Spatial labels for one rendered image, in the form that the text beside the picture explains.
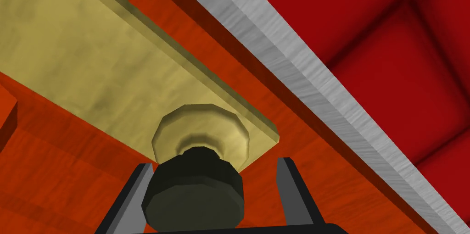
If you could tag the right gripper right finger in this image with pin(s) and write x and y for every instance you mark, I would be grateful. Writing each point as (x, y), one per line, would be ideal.
(293, 197)

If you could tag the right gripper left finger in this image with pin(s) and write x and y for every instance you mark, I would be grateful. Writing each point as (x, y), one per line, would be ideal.
(126, 208)

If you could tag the orange wooden door leaf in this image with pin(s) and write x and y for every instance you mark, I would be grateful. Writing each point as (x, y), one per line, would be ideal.
(330, 190)

